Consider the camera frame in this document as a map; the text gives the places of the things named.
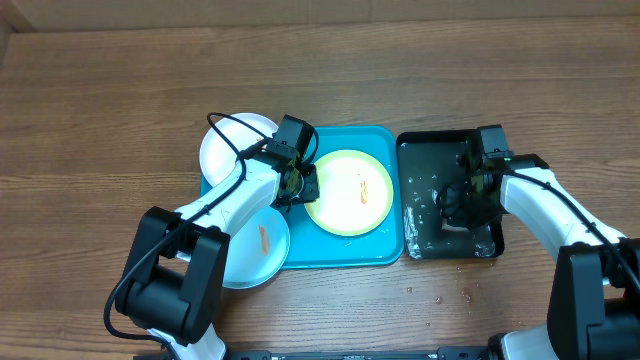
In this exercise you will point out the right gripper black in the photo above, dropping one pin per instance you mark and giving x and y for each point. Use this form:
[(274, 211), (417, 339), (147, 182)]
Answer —
[(453, 208)]

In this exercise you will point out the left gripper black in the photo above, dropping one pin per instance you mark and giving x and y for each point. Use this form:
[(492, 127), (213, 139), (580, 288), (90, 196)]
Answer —
[(311, 193)]

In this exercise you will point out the sponge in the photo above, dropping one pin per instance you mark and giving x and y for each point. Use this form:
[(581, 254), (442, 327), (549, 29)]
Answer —
[(445, 226)]

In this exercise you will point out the yellow-green plate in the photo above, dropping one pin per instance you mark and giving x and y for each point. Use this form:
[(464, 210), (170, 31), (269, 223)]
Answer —
[(355, 193)]

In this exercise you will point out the white plate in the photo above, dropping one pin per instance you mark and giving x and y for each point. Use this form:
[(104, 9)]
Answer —
[(216, 158)]

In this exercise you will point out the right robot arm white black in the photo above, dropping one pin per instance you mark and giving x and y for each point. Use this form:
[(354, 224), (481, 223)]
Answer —
[(593, 309)]

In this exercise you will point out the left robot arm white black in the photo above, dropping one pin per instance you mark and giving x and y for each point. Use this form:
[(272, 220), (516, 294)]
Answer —
[(171, 283)]

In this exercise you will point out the black plastic tray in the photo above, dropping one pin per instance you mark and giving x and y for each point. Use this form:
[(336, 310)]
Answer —
[(426, 160)]

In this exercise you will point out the light blue plate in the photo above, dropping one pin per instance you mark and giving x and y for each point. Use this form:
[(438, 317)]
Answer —
[(258, 251)]

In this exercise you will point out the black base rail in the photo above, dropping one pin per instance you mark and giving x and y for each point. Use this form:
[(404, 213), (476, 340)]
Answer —
[(442, 353)]

